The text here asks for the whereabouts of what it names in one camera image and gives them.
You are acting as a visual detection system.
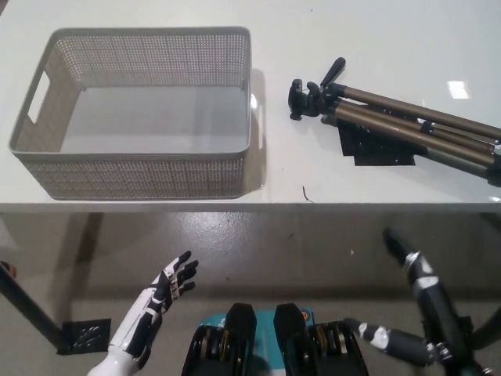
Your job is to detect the black right hand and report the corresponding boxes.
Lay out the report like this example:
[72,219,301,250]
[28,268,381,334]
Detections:
[343,228,475,366]

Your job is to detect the bronze and black tripod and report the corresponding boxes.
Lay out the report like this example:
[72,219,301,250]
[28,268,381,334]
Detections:
[288,56,501,185]

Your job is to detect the white and black left hand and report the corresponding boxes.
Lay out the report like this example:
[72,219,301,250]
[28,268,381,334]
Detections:
[107,250,200,363]

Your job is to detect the grey perforated plastic basket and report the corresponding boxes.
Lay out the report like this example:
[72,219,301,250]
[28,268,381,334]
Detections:
[6,26,254,201]

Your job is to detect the black tape patch on desk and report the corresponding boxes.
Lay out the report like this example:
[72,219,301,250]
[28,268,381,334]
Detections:
[338,116,416,168]

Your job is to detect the black tape patch on floor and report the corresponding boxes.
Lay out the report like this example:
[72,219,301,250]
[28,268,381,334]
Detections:
[58,317,113,356]

